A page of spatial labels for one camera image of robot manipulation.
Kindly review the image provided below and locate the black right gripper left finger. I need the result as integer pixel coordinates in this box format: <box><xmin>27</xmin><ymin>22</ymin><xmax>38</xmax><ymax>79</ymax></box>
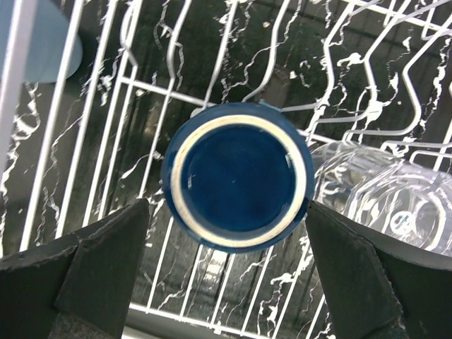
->
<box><xmin>1</xmin><ymin>198</ymin><xmax>150</xmax><ymax>338</ymax></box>

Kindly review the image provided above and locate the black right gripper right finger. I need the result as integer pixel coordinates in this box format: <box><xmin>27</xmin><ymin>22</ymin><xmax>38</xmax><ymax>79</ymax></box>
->
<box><xmin>306</xmin><ymin>201</ymin><xmax>451</xmax><ymax>338</ymax></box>

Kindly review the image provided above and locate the dark blue ceramic mug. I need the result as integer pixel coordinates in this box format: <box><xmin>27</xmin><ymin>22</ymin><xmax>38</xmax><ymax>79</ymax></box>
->
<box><xmin>161</xmin><ymin>102</ymin><xmax>315</xmax><ymax>253</ymax></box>

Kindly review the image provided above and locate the light blue plastic cup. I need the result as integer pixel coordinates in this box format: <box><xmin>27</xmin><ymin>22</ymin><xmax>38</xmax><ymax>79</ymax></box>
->
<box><xmin>1</xmin><ymin>0</ymin><xmax>83</xmax><ymax>83</ymax></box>

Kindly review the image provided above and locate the clear glass cup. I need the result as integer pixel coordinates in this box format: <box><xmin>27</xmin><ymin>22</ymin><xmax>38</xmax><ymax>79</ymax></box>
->
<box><xmin>306</xmin><ymin>141</ymin><xmax>451</xmax><ymax>271</ymax></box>

